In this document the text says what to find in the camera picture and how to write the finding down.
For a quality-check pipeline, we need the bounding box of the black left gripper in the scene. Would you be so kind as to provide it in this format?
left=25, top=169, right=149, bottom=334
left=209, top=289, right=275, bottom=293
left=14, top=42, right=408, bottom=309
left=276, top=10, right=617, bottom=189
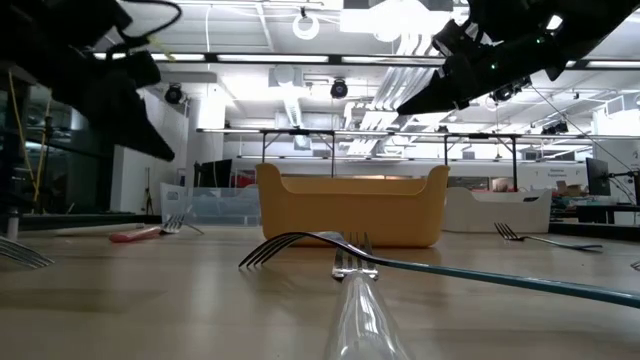
left=29, top=49, right=176, bottom=162

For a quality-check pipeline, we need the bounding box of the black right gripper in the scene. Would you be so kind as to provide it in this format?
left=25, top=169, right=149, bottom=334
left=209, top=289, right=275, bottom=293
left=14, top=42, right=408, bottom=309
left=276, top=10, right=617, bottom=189
left=397, top=19, right=551, bottom=116

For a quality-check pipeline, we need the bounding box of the teal handled metal fork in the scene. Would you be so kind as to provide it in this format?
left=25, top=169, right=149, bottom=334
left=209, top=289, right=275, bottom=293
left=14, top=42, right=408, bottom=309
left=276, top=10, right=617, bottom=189
left=493, top=221, right=605, bottom=252
left=0, top=235, right=56, bottom=270
left=237, top=230, right=640, bottom=310

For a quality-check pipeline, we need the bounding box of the black tripod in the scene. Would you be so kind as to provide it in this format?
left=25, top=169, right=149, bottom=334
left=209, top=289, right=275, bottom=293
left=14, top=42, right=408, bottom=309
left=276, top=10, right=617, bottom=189
left=142, top=167, right=155, bottom=216

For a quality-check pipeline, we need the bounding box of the black computer monitor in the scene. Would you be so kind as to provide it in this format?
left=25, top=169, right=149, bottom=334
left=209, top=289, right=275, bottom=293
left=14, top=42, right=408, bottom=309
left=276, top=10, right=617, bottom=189
left=193, top=158, right=234, bottom=189
left=585, top=157, right=612, bottom=197

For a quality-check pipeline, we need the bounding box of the clear plastic bin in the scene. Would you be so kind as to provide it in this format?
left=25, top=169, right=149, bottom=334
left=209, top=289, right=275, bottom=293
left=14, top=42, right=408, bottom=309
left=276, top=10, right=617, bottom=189
left=159, top=182, right=261, bottom=227

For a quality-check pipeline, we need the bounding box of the white plastic bin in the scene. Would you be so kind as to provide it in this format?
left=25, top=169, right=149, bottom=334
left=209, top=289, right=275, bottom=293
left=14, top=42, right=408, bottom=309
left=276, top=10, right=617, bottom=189
left=442, top=186, right=554, bottom=234

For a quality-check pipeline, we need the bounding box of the yellow plastic bin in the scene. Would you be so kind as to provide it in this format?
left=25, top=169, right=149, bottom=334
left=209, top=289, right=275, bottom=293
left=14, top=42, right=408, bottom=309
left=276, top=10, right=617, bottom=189
left=255, top=162, right=451, bottom=249

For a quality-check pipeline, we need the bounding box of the black background table frame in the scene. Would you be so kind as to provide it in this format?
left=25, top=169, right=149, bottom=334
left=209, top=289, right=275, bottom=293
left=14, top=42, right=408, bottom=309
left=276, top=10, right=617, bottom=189
left=259, top=128, right=337, bottom=180
left=443, top=132, right=521, bottom=192

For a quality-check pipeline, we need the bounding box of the yellow hanging cable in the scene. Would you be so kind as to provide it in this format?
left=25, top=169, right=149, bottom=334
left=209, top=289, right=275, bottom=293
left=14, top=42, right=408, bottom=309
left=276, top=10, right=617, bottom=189
left=7, top=69, right=52, bottom=204

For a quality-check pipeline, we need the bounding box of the black overhead frame bar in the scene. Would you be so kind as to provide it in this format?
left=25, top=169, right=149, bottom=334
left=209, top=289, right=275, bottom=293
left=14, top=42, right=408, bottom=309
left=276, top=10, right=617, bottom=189
left=94, top=51, right=640, bottom=70

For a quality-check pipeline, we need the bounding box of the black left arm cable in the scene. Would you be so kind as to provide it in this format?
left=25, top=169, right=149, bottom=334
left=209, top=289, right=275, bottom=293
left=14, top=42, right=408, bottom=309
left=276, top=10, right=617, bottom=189
left=114, top=0, right=182, bottom=51

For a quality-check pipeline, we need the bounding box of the white frame foot post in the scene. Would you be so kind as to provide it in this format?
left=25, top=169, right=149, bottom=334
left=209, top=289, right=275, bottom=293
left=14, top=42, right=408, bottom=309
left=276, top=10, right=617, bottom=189
left=5, top=207, right=20, bottom=241

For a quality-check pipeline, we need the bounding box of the white ceiling ring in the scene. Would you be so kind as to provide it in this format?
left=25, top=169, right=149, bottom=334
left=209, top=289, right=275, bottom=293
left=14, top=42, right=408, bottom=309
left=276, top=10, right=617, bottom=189
left=292, top=12, right=321, bottom=41

